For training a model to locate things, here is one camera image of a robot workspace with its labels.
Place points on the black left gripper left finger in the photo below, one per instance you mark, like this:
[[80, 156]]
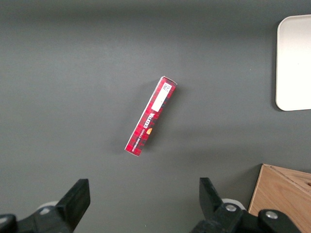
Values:
[[70, 206]]

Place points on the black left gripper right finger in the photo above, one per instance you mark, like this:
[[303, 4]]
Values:
[[213, 208]]

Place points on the wooden drawer cabinet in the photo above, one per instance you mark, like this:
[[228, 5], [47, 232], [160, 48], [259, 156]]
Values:
[[277, 194]]

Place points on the red tartan shortbread box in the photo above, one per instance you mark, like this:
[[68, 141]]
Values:
[[151, 116]]

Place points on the cream plastic tray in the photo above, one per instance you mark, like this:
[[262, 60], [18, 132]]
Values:
[[295, 63]]

